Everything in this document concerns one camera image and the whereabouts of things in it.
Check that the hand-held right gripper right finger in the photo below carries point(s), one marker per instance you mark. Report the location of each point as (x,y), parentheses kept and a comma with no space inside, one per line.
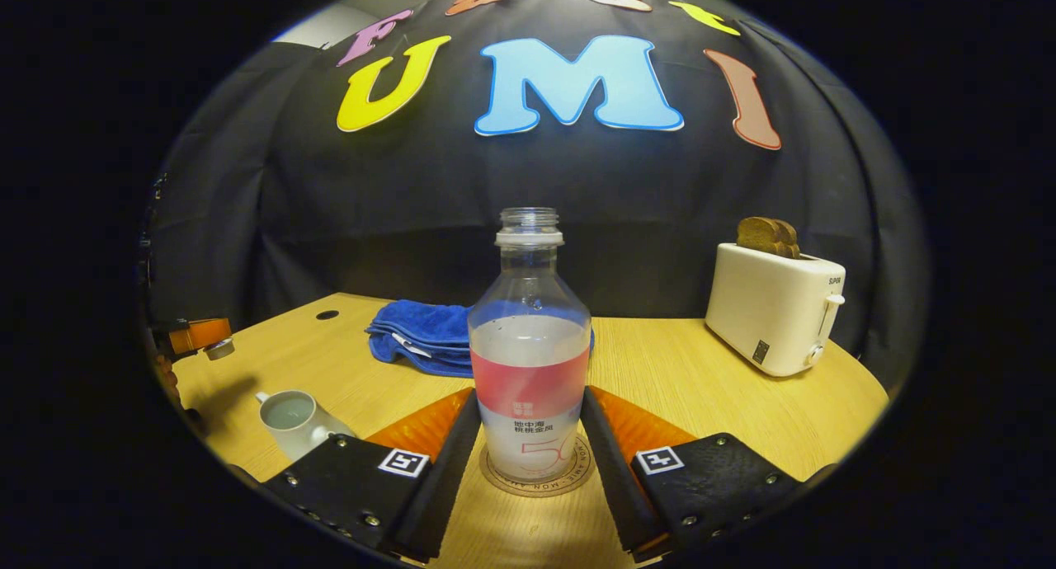
(615,478)

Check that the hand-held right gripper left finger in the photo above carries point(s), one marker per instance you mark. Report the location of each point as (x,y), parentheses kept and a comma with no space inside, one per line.
(450,478)

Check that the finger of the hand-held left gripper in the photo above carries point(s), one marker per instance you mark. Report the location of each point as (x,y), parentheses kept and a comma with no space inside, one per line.
(198,336)

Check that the white teacup lid blue print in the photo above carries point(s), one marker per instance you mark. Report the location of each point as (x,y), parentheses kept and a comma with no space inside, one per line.
(219,350)

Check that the round cork coaster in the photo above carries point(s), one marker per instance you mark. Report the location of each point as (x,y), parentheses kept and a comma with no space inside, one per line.
(536,488)

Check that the clear water bottle pink label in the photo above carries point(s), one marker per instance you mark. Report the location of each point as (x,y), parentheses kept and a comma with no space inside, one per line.
(528,371)

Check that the white ceramic teacup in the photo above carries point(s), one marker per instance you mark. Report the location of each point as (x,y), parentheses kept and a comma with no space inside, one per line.
(285,437)

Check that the blue folded towel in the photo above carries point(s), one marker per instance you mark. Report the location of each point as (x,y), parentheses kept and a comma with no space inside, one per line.
(421,330)

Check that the white toaster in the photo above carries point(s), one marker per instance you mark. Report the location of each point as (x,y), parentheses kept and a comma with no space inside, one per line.
(767,305)

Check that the brown toast slice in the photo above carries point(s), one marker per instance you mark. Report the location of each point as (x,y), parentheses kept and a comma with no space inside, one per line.
(790,239)
(757,235)

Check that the black backdrop cloth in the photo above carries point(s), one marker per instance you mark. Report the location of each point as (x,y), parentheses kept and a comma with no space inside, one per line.
(577,190)

